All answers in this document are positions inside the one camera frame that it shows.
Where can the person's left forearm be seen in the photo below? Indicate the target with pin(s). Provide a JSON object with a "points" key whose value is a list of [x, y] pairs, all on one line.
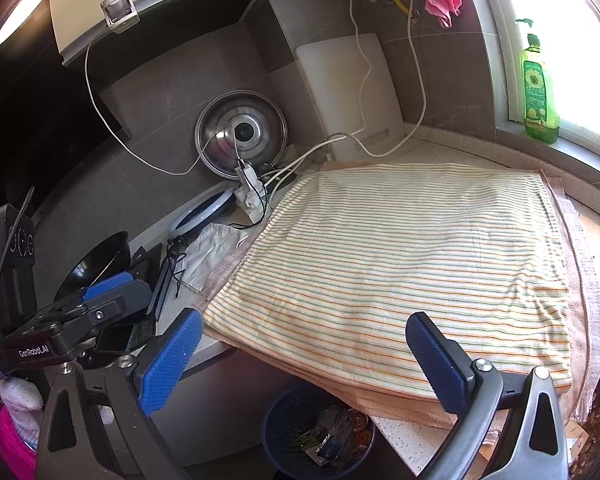
{"points": [[5, 447]]}

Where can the striped cloth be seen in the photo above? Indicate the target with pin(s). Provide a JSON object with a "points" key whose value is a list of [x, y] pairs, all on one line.
{"points": [[405, 260]]}

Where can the wooden board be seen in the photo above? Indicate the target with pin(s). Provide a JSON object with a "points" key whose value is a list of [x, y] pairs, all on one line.
{"points": [[595, 245]]}

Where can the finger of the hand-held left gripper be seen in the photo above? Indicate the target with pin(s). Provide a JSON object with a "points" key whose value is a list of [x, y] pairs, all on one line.
{"points": [[107, 285], [125, 300]]}

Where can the white window frame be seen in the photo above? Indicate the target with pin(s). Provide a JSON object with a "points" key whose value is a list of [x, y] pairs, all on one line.
{"points": [[500, 60]]}

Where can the green dish soap bottle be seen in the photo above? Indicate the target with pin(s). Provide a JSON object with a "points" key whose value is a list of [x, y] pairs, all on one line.
{"points": [[537, 100]]}

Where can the person's left hand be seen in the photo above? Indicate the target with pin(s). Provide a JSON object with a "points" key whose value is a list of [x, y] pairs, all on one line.
{"points": [[20, 400]]}

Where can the black wok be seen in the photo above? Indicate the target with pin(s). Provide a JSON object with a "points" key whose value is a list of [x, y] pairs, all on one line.
{"points": [[95, 260]]}

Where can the white cutting board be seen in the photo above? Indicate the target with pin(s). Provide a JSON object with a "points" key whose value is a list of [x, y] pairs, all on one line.
{"points": [[345, 95]]}

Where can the steel pot lid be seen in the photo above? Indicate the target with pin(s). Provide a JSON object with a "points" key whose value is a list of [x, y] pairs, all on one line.
{"points": [[215, 135]]}

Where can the white plastic bag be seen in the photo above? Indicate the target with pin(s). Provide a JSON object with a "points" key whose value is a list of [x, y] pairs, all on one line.
{"points": [[210, 250]]}

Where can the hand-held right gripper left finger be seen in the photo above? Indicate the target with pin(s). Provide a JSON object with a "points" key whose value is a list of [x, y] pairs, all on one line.
{"points": [[172, 355]]}

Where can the white power strip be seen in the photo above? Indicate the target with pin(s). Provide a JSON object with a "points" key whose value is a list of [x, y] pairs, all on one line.
{"points": [[250, 195]]}

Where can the dark blue trash bin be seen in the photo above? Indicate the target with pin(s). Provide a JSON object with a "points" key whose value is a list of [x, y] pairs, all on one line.
{"points": [[280, 420]]}

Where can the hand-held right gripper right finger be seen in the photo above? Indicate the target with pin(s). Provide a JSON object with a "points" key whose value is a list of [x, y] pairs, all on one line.
{"points": [[432, 355]]}

